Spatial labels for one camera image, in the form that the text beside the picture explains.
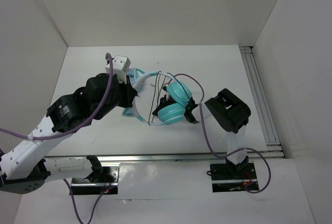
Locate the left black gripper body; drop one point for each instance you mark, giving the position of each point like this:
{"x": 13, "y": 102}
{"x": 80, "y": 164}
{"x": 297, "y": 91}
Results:
{"x": 122, "y": 97}

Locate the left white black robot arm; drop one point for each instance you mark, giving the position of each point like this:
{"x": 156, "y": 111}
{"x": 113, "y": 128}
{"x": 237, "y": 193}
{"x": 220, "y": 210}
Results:
{"x": 26, "y": 168}

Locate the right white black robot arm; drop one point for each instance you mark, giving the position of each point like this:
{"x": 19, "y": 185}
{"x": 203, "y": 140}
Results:
{"x": 232, "y": 114}

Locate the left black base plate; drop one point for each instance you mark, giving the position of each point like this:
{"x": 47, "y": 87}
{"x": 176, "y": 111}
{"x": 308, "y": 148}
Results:
{"x": 106, "y": 183}

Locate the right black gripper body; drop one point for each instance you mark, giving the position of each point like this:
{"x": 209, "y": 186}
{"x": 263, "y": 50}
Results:
{"x": 185, "y": 110}

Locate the aluminium side rail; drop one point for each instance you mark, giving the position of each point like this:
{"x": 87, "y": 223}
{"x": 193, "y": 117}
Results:
{"x": 271, "y": 137}

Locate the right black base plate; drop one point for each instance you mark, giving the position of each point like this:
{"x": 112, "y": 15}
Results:
{"x": 224, "y": 181}

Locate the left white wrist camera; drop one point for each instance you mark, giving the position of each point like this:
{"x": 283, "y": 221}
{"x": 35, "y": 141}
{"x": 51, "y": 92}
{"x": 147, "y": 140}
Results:
{"x": 119, "y": 66}

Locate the teal cat-ear headphones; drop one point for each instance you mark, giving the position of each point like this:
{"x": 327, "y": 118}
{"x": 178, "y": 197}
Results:
{"x": 169, "y": 110}

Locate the aluminium front rail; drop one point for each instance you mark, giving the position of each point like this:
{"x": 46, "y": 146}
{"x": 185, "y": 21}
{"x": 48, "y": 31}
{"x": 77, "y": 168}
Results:
{"x": 182, "y": 157}

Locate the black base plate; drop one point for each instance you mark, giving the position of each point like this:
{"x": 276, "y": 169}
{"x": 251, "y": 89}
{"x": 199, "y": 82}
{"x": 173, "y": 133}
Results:
{"x": 106, "y": 183}
{"x": 224, "y": 181}

